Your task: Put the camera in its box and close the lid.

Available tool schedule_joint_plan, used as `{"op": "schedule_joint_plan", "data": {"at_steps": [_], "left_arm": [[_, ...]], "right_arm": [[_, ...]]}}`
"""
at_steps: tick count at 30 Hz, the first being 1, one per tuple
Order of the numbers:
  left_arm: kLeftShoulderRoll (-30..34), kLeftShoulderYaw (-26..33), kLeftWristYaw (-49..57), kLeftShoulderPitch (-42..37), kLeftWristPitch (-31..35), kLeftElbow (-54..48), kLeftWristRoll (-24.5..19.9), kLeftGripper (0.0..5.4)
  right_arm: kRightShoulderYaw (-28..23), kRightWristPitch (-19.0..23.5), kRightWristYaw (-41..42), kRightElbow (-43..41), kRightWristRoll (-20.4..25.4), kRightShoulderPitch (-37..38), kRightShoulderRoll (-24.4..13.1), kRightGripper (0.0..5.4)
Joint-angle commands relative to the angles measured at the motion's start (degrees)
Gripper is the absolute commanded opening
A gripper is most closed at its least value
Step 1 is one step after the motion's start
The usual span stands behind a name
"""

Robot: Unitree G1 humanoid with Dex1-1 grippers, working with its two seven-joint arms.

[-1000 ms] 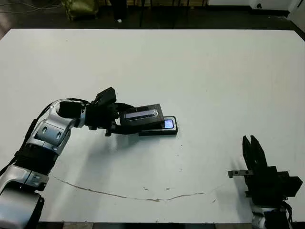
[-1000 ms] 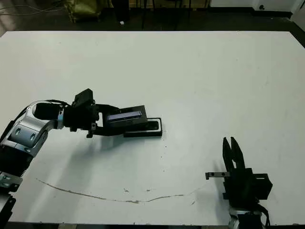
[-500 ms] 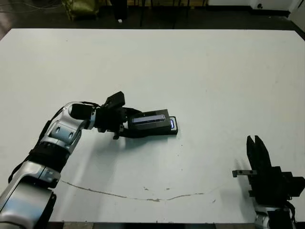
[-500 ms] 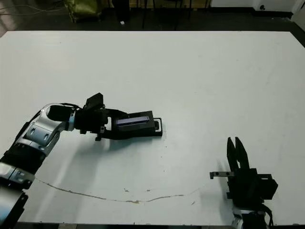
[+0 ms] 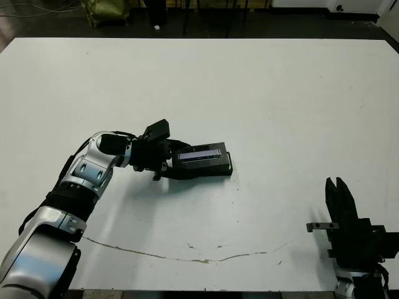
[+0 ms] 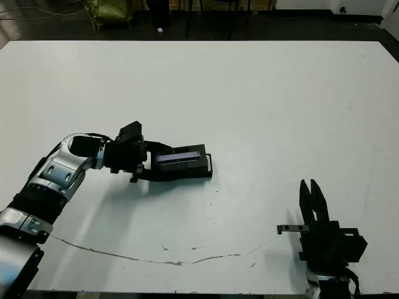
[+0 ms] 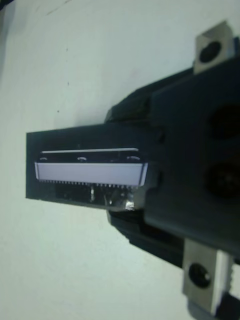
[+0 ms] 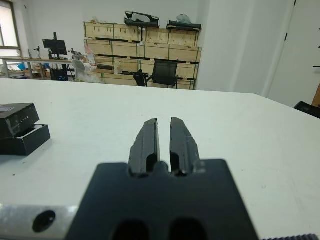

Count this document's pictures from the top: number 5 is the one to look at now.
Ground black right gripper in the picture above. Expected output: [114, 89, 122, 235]
[307, 177, 380, 271]

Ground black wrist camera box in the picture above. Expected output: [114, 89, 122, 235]
[370, 224, 399, 259]
[143, 118, 171, 143]

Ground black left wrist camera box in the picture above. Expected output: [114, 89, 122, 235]
[143, 118, 171, 143]

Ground black printed box lid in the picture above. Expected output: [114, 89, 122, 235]
[170, 142, 231, 177]

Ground white cabinet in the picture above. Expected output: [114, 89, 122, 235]
[375, 0, 399, 34]

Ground black chair legs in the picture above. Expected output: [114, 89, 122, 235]
[181, 0, 249, 37]

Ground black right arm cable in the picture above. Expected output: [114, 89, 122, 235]
[375, 263, 390, 293]

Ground light floor cable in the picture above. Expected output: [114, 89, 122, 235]
[0, 0, 82, 21]

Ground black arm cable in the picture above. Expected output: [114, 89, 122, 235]
[375, 263, 390, 293]
[112, 130, 140, 140]

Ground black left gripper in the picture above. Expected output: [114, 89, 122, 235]
[129, 138, 203, 181]

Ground yellow green sack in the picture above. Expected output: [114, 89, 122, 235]
[80, 0, 130, 29]

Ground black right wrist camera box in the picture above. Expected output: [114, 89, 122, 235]
[370, 224, 399, 259]

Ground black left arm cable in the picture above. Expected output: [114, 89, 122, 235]
[112, 130, 140, 140]

